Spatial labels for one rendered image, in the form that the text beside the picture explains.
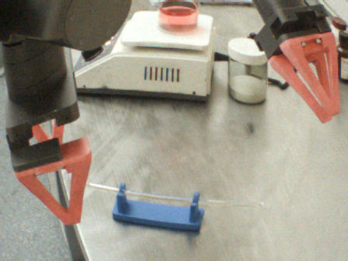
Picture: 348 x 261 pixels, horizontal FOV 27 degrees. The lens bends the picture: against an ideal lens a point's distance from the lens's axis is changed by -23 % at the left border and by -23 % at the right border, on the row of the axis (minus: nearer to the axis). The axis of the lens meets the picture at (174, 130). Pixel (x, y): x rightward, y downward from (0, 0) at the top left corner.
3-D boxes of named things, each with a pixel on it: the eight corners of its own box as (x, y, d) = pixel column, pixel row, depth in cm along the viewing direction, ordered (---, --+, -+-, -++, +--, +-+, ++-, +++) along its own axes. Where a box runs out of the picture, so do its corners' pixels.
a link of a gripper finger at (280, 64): (342, 116, 73) (308, 31, 74) (362, 99, 66) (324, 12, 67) (296, 138, 71) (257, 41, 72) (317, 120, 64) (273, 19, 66)
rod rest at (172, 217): (112, 219, 95) (109, 195, 93) (116, 203, 98) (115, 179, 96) (199, 231, 94) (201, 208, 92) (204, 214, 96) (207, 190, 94)
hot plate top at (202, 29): (118, 46, 114) (119, 41, 113) (134, 15, 124) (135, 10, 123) (208, 51, 113) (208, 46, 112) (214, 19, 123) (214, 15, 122)
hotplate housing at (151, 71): (66, 95, 118) (68, 48, 114) (86, 54, 129) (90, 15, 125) (225, 107, 116) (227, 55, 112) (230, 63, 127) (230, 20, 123)
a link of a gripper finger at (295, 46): (342, 116, 73) (308, 31, 74) (362, 99, 66) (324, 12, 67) (296, 138, 71) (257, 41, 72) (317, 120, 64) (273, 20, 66)
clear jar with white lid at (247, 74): (241, 109, 116) (242, 57, 112) (219, 87, 120) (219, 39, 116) (274, 100, 118) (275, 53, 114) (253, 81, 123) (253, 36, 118)
